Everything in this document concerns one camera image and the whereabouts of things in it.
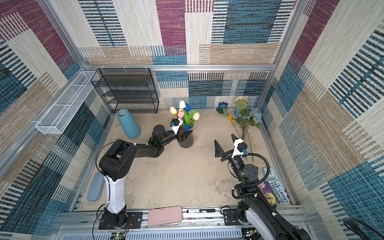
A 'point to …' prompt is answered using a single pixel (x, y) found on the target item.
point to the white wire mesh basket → (58, 118)
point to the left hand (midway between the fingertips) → (189, 124)
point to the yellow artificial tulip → (173, 110)
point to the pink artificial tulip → (181, 114)
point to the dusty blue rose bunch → (246, 118)
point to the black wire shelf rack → (132, 89)
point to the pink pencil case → (165, 215)
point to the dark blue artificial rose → (221, 105)
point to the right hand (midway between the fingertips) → (223, 138)
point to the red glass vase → (188, 142)
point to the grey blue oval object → (96, 187)
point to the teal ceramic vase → (130, 127)
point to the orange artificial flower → (230, 118)
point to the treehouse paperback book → (275, 191)
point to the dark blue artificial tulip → (187, 107)
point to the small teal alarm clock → (272, 174)
